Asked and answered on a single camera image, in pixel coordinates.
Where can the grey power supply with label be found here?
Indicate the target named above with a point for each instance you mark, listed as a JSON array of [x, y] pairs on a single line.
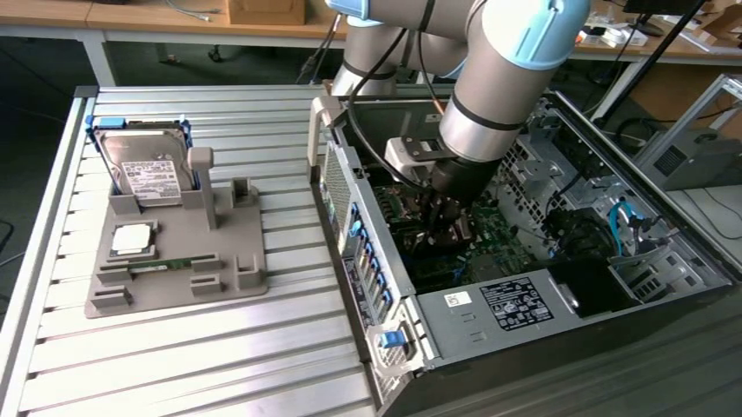
[[464, 321]]

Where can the green Dell motherboard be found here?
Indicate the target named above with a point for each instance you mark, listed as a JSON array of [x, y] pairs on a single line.
[[505, 234]]

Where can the silver hard disk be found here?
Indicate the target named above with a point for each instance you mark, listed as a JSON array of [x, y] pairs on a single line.
[[145, 169]]

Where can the black stand pole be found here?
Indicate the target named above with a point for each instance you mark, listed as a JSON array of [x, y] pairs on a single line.
[[649, 61]]

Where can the brown cardboard box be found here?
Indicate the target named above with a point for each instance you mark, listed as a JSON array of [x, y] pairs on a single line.
[[267, 11]]

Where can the black monitor stand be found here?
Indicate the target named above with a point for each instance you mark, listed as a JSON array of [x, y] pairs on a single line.
[[646, 26]]

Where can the aluminium profile frame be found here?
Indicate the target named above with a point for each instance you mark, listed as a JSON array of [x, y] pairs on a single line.
[[716, 93]]

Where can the grey parts rack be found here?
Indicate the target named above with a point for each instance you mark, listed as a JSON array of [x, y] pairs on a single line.
[[174, 286]]

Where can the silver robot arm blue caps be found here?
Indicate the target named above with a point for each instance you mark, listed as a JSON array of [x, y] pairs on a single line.
[[498, 87]]

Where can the blue release latch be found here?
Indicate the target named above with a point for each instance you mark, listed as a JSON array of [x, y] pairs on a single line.
[[392, 339]]

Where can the silver CPU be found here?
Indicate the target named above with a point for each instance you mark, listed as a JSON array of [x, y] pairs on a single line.
[[133, 239]]

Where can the grey computer box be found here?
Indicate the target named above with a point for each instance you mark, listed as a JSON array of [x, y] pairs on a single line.
[[708, 160]]

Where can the orange and white box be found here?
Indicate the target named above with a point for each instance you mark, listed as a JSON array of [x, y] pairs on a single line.
[[593, 35]]

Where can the silver chipset heatsink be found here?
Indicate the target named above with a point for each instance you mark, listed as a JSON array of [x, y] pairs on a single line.
[[489, 268]]

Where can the green RAM stick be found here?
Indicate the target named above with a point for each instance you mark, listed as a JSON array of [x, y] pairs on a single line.
[[162, 264]]

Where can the open black PC case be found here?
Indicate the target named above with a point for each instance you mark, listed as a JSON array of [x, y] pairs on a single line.
[[580, 369]]

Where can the blue disk caddy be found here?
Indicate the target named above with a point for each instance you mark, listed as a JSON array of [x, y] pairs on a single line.
[[107, 123]]

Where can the wooden desk white frame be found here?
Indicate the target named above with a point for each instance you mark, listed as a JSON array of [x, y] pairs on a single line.
[[696, 50], [117, 21]]

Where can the black fan shroud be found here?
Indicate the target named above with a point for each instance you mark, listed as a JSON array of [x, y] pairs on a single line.
[[592, 286]]

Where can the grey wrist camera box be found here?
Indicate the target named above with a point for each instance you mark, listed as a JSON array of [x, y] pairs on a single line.
[[414, 154]]

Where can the metal disk bay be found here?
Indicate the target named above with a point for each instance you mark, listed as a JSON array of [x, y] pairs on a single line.
[[656, 278]]

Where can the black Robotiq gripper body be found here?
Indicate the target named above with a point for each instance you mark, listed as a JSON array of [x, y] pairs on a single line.
[[464, 180]]

